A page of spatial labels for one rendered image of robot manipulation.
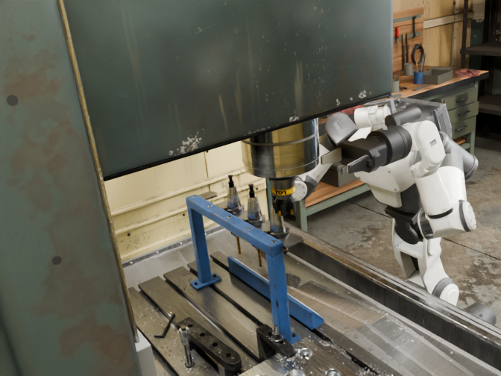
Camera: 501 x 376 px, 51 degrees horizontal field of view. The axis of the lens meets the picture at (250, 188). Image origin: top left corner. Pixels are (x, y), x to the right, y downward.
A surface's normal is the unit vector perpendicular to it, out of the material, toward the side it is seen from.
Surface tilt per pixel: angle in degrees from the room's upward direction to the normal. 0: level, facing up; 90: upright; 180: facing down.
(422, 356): 8
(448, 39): 90
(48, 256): 90
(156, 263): 24
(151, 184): 90
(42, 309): 90
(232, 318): 0
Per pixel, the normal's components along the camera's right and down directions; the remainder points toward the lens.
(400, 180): -0.15, 0.56
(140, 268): 0.14, -0.73
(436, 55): 0.56, 0.25
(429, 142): 0.50, -0.03
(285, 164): 0.11, 0.37
